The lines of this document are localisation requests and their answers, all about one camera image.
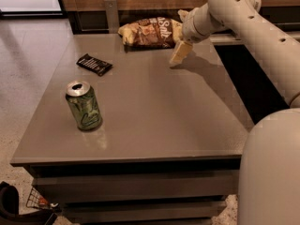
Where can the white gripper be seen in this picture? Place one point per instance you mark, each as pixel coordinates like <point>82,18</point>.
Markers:
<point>189,29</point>

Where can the brown chip bag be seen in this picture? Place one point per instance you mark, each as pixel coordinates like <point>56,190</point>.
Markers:
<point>157,32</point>

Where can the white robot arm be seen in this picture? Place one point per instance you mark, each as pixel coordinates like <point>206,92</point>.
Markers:
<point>269,176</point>

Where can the black snack bar wrapper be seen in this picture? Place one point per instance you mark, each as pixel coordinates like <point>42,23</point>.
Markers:
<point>93,64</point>

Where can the green soda can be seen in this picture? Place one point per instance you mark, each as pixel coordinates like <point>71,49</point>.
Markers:
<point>82,101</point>

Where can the grey drawer cabinet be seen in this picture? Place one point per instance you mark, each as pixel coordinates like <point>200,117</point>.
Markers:
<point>168,148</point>

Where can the left metal bracket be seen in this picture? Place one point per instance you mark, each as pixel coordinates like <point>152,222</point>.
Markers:
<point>112,15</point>

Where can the wire basket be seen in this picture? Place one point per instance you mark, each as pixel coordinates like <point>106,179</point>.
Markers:
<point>37,201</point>

